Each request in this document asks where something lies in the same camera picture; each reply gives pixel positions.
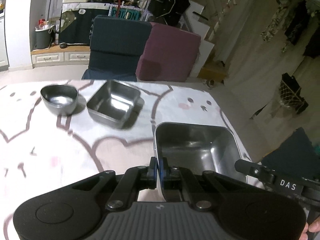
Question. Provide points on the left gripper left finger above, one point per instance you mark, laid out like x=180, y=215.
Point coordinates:
x=130, y=183

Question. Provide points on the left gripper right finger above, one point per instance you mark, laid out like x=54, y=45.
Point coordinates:
x=179, y=184

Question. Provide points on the steel rectangular container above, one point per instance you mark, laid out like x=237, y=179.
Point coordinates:
x=113, y=103
x=197, y=148

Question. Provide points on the round steel bowl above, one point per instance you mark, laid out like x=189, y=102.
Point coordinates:
x=60, y=99

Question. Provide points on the person right hand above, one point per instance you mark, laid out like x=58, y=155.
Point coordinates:
x=314, y=227

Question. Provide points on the bear pattern tablecloth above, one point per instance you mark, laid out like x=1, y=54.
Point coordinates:
x=41, y=152

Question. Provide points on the black net basket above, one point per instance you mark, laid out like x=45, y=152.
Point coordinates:
x=290, y=94

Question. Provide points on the maroon chair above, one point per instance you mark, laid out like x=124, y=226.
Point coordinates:
x=169, y=54

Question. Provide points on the dark green chair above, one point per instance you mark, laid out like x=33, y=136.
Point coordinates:
x=115, y=48

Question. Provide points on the wooden low drawer bench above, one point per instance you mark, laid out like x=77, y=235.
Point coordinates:
x=56, y=56

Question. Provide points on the black have a nice day cloth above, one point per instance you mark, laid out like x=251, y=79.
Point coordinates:
x=76, y=25

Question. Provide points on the grey trash bin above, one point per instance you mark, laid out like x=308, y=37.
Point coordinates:
x=44, y=37

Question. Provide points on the black jacket hanging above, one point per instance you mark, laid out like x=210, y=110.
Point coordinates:
x=168, y=12

